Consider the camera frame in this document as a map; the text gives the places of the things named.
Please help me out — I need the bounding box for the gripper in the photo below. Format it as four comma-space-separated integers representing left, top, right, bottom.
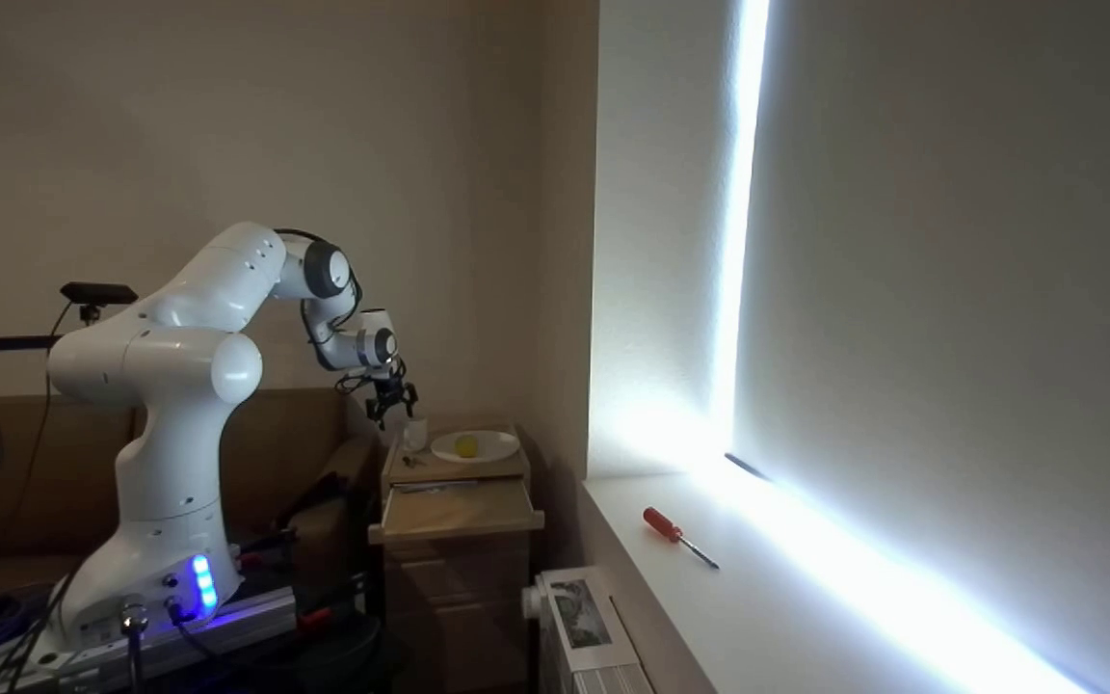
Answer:
366, 360, 419, 431

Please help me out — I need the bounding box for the wooden pull-out shelf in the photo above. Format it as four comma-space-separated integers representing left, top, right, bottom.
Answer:
368, 479, 546, 547

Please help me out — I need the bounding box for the wooden nightstand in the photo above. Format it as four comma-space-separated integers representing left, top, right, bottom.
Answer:
368, 418, 546, 694

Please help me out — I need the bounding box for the nightstand drawer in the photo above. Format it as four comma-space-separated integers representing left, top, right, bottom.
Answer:
385, 536, 531, 602

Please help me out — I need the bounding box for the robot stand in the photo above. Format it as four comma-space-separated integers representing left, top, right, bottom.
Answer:
0, 584, 375, 694

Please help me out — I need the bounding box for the white plate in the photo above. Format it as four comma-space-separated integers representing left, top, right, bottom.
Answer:
430, 430, 521, 465

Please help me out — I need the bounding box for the brown sofa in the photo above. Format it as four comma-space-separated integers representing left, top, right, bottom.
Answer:
0, 387, 384, 597

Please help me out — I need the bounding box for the white radiator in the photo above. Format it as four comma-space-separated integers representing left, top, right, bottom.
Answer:
520, 567, 656, 694

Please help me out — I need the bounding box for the white roller window blind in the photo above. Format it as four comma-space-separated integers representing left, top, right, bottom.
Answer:
727, 0, 1110, 694

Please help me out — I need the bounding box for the red handled clamp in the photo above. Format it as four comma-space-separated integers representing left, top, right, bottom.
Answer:
297, 574, 369, 635

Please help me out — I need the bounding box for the red handled screwdriver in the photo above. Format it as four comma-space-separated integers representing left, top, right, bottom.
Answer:
643, 507, 721, 571

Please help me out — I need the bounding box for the camera on mount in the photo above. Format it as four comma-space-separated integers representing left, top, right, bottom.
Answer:
0, 281, 140, 356

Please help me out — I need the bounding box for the black cable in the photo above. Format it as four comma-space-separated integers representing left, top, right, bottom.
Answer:
0, 301, 74, 585

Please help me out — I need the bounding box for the coil of blue cable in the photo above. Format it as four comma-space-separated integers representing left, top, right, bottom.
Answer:
0, 590, 57, 656

